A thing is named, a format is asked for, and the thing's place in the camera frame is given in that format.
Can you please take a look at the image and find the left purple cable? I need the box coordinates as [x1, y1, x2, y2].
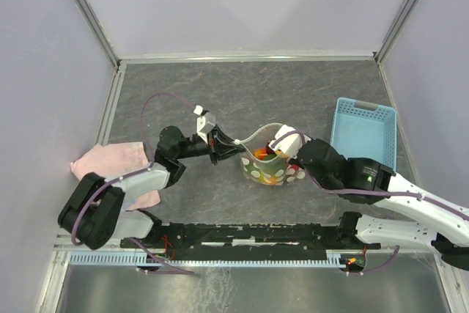
[71, 92, 201, 246]

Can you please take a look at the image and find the yellow fruit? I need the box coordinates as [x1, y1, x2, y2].
[276, 150, 288, 158]

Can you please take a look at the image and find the bright red fruit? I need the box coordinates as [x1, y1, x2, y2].
[254, 147, 268, 161]

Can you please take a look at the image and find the light blue plastic basket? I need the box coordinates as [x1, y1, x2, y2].
[330, 97, 397, 170]

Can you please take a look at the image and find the clear polka dot zip bag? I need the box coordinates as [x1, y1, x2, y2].
[235, 122, 306, 186]

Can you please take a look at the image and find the green round fruit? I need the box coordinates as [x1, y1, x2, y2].
[257, 154, 281, 165]

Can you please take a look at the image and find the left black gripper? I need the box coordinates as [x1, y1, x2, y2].
[175, 124, 247, 165]

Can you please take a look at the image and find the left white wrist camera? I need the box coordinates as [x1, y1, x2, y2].
[193, 105, 216, 144]

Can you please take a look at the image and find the light blue cable duct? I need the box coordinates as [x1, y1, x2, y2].
[69, 251, 345, 269]

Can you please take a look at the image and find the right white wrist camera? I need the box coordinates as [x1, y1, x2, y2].
[268, 125, 311, 159]

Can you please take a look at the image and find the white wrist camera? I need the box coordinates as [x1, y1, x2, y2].
[193, 105, 216, 144]
[268, 125, 311, 159]

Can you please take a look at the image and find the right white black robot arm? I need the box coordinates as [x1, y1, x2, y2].
[293, 139, 468, 270]

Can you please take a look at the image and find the pink cloth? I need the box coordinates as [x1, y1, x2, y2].
[70, 140, 161, 212]

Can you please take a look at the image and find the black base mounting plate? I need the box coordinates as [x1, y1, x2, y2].
[140, 223, 381, 260]

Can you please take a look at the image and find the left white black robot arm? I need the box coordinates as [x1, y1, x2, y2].
[58, 126, 245, 250]

